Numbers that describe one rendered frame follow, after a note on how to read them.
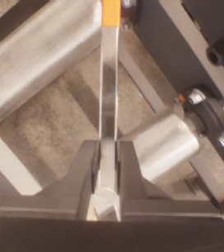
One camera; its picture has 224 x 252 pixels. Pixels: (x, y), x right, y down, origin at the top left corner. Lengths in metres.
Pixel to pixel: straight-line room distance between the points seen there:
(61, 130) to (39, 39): 0.99
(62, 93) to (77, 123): 0.23
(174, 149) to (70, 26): 0.28
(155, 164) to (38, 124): 1.12
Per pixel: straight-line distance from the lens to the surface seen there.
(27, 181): 0.38
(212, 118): 0.36
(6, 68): 0.39
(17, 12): 0.57
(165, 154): 0.33
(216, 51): 0.24
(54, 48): 0.36
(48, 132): 1.34
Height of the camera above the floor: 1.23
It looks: 84 degrees down
